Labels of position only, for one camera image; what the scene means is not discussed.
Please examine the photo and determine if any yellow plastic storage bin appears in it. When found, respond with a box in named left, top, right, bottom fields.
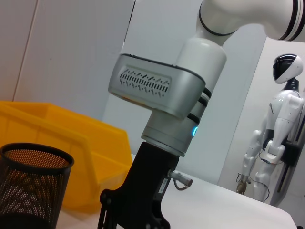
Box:
left=0, top=101, right=133, bottom=214

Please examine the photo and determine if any white humanoid robot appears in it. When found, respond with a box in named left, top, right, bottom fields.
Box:
left=235, top=53, right=305, bottom=204

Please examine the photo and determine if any right arm cable with plug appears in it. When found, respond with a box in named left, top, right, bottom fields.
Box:
left=167, top=169, right=193, bottom=191

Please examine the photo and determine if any black mesh pen cup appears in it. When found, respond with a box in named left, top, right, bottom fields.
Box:
left=0, top=142, right=75, bottom=229

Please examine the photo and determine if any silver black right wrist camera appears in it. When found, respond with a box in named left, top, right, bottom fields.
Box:
left=107, top=53, right=207, bottom=120

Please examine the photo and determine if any black humanoid robot stand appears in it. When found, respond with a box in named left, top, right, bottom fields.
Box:
left=277, top=139, right=305, bottom=193

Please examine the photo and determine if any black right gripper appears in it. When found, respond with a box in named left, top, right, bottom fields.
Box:
left=97, top=141, right=181, bottom=229

